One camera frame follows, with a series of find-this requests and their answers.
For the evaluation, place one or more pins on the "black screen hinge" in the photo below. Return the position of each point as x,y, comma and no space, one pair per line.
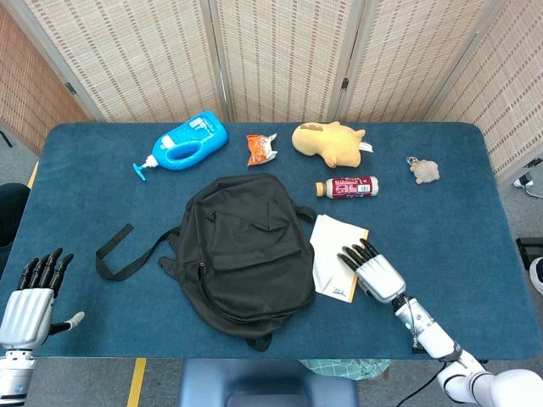
345,83
71,88

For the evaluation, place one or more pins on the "black box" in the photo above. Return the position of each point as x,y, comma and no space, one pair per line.
528,250

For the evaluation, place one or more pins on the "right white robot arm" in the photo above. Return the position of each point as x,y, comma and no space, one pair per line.
437,339

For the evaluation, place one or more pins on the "black backpack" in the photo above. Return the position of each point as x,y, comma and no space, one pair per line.
254,254

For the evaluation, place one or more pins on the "yellow plush toy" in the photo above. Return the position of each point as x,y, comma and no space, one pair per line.
326,142

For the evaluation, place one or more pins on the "dark blue padded seat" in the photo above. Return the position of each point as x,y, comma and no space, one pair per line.
263,381

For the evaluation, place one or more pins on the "brown drink bottle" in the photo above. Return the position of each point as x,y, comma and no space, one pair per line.
350,187

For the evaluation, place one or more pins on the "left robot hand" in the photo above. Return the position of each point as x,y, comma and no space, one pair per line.
25,316

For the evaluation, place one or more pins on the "green checked cloth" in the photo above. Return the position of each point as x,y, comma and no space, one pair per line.
343,369

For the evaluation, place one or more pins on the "orange snack packet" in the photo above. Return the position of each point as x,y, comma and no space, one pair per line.
259,150

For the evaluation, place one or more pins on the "blue felt table cover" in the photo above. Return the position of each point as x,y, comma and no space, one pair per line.
85,212

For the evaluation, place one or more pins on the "woven folding screen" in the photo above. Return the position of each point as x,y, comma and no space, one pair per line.
148,55

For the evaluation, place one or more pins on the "blue pump detergent bottle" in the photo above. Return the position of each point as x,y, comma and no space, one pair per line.
199,137

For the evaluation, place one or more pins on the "white and yellow booklet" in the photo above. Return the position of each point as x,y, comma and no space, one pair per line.
331,241

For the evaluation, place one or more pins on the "black round stool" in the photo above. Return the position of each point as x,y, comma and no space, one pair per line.
12,212

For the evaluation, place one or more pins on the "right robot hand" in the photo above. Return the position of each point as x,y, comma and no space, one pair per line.
379,277

